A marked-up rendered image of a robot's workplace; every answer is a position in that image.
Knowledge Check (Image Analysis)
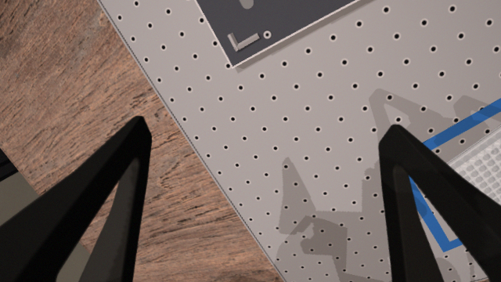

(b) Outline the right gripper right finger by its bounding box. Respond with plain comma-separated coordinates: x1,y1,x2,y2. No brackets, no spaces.
378,125,501,282

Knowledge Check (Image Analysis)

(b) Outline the white well plate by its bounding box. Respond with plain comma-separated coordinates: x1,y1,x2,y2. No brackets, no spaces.
446,125,501,205

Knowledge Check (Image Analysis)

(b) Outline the blue tape rectangle outline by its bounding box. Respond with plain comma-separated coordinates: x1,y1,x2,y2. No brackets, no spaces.
409,98,501,252

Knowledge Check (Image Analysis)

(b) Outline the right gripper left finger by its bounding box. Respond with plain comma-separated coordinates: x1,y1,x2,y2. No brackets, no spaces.
0,116,152,282

